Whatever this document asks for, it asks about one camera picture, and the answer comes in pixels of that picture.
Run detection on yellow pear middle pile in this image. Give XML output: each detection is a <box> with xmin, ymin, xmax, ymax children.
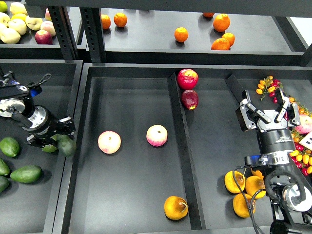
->
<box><xmin>245</xmin><ymin>175</ymin><xmax>266</xmax><ymax>199</ymax></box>

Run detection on pink apple left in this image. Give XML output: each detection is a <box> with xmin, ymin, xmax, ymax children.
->
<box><xmin>97</xmin><ymin>131</ymin><xmax>121</xmax><ymax>154</ymax></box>

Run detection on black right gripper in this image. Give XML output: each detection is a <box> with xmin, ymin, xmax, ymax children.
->
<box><xmin>235</xmin><ymin>88</ymin><xmax>301</xmax><ymax>154</ymax></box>

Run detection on pink apple far right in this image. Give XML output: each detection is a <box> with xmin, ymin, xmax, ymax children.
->
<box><xmin>295</xmin><ymin>114</ymin><xmax>312</xmax><ymax>135</ymax></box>

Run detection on black tray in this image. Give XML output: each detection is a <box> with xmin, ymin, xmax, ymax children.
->
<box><xmin>0</xmin><ymin>59</ymin><xmax>82</xmax><ymax>234</ymax></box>
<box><xmin>55</xmin><ymin>63</ymin><xmax>312</xmax><ymax>234</ymax></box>

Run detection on black shelf upright posts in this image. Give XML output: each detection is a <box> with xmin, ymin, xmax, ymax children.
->
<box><xmin>47</xmin><ymin>6</ymin><xmax>108</xmax><ymax>64</ymax></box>

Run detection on green avocado lower edge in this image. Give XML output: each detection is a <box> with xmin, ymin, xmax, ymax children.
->
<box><xmin>0</xmin><ymin>175</ymin><xmax>11</xmax><ymax>193</ymax></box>

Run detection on white label card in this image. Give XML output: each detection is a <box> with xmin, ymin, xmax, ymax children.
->
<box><xmin>299</xmin><ymin>132</ymin><xmax>312</xmax><ymax>150</ymax></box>

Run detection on yellow apple with stem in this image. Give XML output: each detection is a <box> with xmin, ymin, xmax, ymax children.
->
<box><xmin>25</xmin><ymin>16</ymin><xmax>43</xmax><ymax>31</ymax></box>

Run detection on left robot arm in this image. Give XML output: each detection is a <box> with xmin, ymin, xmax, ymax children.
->
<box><xmin>0</xmin><ymin>71</ymin><xmax>76</xmax><ymax>148</ymax></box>

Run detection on dark red apple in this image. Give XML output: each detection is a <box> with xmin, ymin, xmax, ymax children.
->
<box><xmin>181</xmin><ymin>90</ymin><xmax>199</xmax><ymax>110</ymax></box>

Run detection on bright red apple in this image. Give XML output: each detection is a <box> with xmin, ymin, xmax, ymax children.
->
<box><xmin>177</xmin><ymin>69</ymin><xmax>199</xmax><ymax>90</ymax></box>

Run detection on green avocado upper left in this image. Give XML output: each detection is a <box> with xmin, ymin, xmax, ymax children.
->
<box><xmin>0</xmin><ymin>136</ymin><xmax>20</xmax><ymax>157</ymax></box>

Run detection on cherry tomato bunch lower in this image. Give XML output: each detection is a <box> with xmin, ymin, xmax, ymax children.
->
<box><xmin>291</xmin><ymin>130</ymin><xmax>312</xmax><ymax>176</ymax></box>

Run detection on pale peach on shelf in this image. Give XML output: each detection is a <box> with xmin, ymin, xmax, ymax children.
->
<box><xmin>40</xmin><ymin>20</ymin><xmax>56</xmax><ymax>37</ymax></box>

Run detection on yellow apple front left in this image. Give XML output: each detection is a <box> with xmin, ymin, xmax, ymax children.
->
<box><xmin>0</xmin><ymin>28</ymin><xmax>21</xmax><ymax>44</ymax></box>

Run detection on yellow pear pile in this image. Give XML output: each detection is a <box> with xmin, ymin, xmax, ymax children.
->
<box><xmin>245</xmin><ymin>175</ymin><xmax>266</xmax><ymax>199</ymax></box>
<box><xmin>224</xmin><ymin>171</ymin><xmax>246</xmax><ymax>194</ymax></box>

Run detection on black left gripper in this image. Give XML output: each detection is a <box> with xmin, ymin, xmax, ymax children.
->
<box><xmin>24</xmin><ymin>105</ymin><xmax>76</xmax><ymax>149</ymax></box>

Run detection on orange cut by post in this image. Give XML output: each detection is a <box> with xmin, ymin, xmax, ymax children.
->
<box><xmin>101</xmin><ymin>14</ymin><xmax>111</xmax><ymax>30</ymax></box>

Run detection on orange centre shelf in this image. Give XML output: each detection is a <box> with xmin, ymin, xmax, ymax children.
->
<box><xmin>174</xmin><ymin>27</ymin><xmax>189</xmax><ymax>43</ymax></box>

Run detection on orange cherry tomato string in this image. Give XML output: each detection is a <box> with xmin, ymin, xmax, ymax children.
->
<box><xmin>289</xmin><ymin>97</ymin><xmax>311</xmax><ymax>117</ymax></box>

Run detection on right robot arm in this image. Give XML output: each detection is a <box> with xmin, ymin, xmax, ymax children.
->
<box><xmin>235</xmin><ymin>90</ymin><xmax>312</xmax><ymax>234</ymax></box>

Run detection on orange front right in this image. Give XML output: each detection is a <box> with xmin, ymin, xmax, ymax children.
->
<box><xmin>211</xmin><ymin>38</ymin><xmax>231</xmax><ymax>50</ymax></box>

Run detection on cherry tomato bunch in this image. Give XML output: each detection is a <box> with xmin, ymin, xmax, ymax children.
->
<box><xmin>255</xmin><ymin>76</ymin><xmax>283</xmax><ymax>103</ymax></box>
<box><xmin>291</xmin><ymin>130</ymin><xmax>312</xmax><ymax>176</ymax></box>

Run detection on dark green avocado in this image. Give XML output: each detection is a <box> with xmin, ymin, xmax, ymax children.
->
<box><xmin>58</xmin><ymin>135</ymin><xmax>76</xmax><ymax>157</ymax></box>

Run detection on orange under top shelf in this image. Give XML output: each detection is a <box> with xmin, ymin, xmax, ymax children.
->
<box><xmin>202</xmin><ymin>12</ymin><xmax>215</xmax><ymax>18</ymax></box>

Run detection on black middle tray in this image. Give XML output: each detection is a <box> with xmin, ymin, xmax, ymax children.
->
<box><xmin>55</xmin><ymin>63</ymin><xmax>312</xmax><ymax>234</ymax></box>

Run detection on large orange right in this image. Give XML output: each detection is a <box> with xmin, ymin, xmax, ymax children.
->
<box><xmin>213</xmin><ymin>13</ymin><xmax>231</xmax><ymax>32</ymax></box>

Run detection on yellow apple middle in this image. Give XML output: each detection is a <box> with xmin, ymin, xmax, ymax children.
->
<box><xmin>8</xmin><ymin>19</ymin><xmax>27</xmax><ymax>36</ymax></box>

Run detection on yellow pear bottom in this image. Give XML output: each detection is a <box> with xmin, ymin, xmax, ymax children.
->
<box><xmin>233</xmin><ymin>194</ymin><xmax>252</xmax><ymax>218</ymax></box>

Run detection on pink apple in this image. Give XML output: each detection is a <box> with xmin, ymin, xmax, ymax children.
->
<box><xmin>146</xmin><ymin>124</ymin><xmax>168</xmax><ymax>147</ymax></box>
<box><xmin>97</xmin><ymin>131</ymin><xmax>121</xmax><ymax>154</ymax></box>
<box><xmin>295</xmin><ymin>114</ymin><xmax>312</xmax><ymax>135</ymax></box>

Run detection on orange behind front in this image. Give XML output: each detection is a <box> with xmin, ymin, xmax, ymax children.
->
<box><xmin>222</xmin><ymin>32</ymin><xmax>235</xmax><ymax>47</ymax></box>

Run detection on green avocado long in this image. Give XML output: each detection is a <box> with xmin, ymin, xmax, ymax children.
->
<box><xmin>10</xmin><ymin>165</ymin><xmax>42</xmax><ymax>183</ymax></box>

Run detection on black left tray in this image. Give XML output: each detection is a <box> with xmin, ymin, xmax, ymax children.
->
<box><xmin>0</xmin><ymin>59</ymin><xmax>82</xmax><ymax>234</ymax></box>

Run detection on red apple on shelf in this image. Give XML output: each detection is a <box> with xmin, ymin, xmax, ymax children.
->
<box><xmin>35</xmin><ymin>30</ymin><xmax>53</xmax><ymax>45</ymax></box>

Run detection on yellow pear left pile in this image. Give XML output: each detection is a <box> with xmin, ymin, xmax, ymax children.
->
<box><xmin>224</xmin><ymin>171</ymin><xmax>246</xmax><ymax>194</ymax></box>

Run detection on green avocado at edge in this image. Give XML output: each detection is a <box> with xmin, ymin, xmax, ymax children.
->
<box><xmin>0</xmin><ymin>158</ymin><xmax>11</xmax><ymax>176</ymax></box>

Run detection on cherry tomato bunch upper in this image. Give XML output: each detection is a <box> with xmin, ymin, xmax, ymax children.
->
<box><xmin>255</xmin><ymin>76</ymin><xmax>283</xmax><ymax>103</ymax></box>

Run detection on orange upper left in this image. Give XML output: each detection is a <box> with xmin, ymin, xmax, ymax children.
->
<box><xmin>114</xmin><ymin>13</ymin><xmax>128</xmax><ymax>28</ymax></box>

